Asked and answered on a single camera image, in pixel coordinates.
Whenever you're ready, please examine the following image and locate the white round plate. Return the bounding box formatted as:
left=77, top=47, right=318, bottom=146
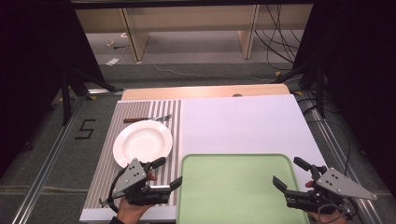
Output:
left=112, top=119, right=174, bottom=169

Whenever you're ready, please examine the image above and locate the white floor cable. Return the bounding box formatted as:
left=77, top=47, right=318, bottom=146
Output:
left=151, top=63, right=276, bottom=83

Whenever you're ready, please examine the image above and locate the light wooden table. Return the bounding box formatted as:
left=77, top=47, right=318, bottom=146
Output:
left=120, top=83, right=291, bottom=102

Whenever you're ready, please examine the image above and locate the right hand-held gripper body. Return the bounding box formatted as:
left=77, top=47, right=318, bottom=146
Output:
left=284, top=165, right=378, bottom=219

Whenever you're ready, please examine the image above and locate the fork with wooden handle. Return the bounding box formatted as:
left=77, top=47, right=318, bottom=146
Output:
left=122, top=113, right=174, bottom=124

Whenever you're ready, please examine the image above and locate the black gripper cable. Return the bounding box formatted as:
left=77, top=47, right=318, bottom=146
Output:
left=106, top=167, right=126, bottom=215

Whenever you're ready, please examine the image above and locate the aluminium floor rail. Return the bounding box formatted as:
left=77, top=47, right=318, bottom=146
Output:
left=11, top=89, right=123, bottom=224
left=295, top=91, right=385, bottom=224

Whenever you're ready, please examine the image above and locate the bundle of black cables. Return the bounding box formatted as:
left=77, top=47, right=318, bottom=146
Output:
left=254, top=4, right=303, bottom=71

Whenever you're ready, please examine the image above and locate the person's left hand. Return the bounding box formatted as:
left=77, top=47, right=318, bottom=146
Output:
left=116, top=171, right=159, bottom=224

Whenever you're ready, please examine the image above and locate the black curtain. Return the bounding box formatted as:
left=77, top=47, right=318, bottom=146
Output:
left=291, top=0, right=396, bottom=200
left=0, top=0, right=106, bottom=180

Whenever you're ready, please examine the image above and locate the grey striped placemat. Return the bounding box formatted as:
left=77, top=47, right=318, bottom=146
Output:
left=83, top=99, right=183, bottom=210

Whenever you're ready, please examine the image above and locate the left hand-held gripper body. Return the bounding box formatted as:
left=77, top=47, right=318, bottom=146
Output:
left=106, top=157, right=172, bottom=207

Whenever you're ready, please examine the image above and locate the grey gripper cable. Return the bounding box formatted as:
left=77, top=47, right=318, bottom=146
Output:
left=317, top=201, right=360, bottom=224

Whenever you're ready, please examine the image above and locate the person's right hand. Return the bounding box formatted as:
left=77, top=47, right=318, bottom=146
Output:
left=304, top=180, right=348, bottom=224

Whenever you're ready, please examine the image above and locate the black floor cable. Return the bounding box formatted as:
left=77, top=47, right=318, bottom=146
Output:
left=294, top=97, right=352, bottom=175

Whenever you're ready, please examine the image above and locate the black metal stand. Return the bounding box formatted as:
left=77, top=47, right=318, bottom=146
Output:
left=59, top=67, right=125, bottom=127
left=273, top=61, right=327, bottom=119

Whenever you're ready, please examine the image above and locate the green tray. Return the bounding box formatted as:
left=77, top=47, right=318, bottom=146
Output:
left=176, top=153, right=311, bottom=224

